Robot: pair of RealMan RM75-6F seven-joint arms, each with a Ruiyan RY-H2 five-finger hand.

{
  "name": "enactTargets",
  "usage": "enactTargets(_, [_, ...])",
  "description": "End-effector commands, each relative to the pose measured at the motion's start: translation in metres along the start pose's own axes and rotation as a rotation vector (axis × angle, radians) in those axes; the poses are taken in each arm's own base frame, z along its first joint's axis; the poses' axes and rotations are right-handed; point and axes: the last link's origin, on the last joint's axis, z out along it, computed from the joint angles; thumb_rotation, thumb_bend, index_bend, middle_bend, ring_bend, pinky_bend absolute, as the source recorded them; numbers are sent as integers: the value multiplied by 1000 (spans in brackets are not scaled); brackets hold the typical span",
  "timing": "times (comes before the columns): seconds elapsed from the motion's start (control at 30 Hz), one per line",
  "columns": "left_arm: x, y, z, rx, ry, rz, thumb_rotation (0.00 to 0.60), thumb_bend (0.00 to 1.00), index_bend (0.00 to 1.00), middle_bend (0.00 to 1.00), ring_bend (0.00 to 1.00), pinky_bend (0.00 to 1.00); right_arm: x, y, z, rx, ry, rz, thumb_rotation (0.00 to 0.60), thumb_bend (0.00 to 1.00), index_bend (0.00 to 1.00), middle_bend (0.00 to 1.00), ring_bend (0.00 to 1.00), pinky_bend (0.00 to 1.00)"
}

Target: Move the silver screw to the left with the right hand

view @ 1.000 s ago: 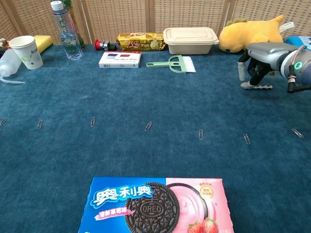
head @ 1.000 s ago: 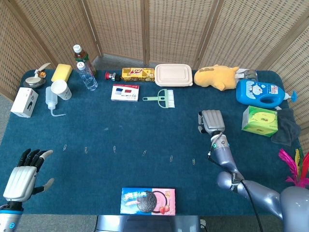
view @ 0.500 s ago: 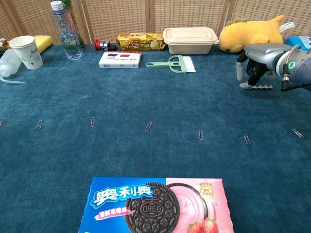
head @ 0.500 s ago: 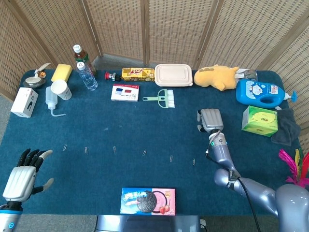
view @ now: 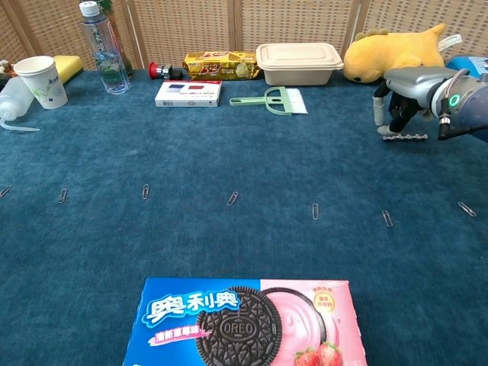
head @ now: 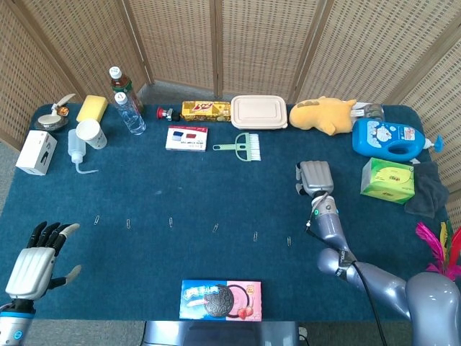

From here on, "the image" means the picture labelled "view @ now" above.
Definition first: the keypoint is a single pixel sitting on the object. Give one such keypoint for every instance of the brown tea bottle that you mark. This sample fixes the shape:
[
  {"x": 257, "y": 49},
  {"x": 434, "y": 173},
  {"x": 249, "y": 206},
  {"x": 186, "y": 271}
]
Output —
[{"x": 122, "y": 53}]

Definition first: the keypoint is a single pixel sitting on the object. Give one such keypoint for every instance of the dark blue carpet mat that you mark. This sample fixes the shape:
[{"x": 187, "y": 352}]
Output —
[{"x": 228, "y": 152}]

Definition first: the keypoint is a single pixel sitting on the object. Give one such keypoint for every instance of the white box red blue print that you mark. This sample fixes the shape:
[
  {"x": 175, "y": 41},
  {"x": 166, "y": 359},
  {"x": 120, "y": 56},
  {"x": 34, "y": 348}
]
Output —
[{"x": 187, "y": 95}]

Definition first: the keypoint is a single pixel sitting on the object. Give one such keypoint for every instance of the blue detergent bottle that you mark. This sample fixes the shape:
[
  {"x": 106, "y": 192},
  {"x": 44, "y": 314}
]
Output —
[{"x": 476, "y": 63}]

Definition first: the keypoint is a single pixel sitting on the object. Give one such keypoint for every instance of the yellow sponge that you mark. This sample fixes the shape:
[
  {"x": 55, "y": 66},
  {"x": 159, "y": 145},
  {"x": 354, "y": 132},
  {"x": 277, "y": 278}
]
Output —
[{"x": 70, "y": 65}]

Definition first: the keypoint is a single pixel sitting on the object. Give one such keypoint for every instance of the silver magnetic ball bar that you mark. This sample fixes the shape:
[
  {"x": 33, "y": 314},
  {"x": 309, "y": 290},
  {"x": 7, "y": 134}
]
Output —
[{"x": 413, "y": 136}]

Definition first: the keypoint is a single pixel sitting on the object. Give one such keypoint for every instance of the white paper cup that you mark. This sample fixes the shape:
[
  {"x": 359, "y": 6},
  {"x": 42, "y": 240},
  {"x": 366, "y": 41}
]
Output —
[{"x": 42, "y": 84}]

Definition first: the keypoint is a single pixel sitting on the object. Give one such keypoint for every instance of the red emergency stop button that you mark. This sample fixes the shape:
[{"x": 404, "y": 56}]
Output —
[{"x": 154, "y": 69}]

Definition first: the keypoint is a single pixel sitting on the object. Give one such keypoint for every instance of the silver metal paper clip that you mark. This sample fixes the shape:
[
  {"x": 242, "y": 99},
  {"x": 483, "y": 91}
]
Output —
[
  {"x": 315, "y": 211},
  {"x": 387, "y": 218},
  {"x": 145, "y": 191},
  {"x": 5, "y": 190},
  {"x": 62, "y": 195},
  {"x": 232, "y": 198},
  {"x": 466, "y": 209}
]

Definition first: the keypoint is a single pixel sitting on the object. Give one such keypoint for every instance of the translucent plastic wash bottle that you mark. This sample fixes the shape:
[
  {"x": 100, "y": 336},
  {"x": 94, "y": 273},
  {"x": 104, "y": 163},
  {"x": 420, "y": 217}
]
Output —
[{"x": 13, "y": 99}]

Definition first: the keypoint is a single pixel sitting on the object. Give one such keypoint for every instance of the Oreo strawberry cookie box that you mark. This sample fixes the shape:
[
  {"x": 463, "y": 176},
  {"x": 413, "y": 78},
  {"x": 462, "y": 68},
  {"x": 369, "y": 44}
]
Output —
[{"x": 228, "y": 328}]

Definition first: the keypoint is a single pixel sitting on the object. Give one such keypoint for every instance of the beige lidded lunch box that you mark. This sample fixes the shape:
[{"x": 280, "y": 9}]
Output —
[{"x": 297, "y": 65}]

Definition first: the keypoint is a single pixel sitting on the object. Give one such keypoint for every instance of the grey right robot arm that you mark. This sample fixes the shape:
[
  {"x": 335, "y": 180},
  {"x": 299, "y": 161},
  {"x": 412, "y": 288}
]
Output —
[{"x": 472, "y": 106}]

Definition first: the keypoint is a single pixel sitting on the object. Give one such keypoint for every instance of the yellow cracker packet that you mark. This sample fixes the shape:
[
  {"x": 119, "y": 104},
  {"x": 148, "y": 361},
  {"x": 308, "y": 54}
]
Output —
[{"x": 221, "y": 66}]

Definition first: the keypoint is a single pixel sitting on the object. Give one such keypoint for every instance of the yellow plush toy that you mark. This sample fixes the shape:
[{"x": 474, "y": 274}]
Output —
[{"x": 389, "y": 51}]

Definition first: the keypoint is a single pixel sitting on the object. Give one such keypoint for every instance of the clear plastic water bottle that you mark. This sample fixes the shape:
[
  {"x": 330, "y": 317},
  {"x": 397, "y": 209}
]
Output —
[{"x": 106, "y": 57}]

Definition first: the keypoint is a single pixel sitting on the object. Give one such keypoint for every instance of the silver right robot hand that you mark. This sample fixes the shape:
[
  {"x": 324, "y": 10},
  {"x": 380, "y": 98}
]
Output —
[{"x": 411, "y": 85}]

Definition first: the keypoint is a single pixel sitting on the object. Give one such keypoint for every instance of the woven rattan folding screen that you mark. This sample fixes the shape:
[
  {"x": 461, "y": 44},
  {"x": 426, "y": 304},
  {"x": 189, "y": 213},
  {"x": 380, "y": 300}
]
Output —
[{"x": 190, "y": 23}]

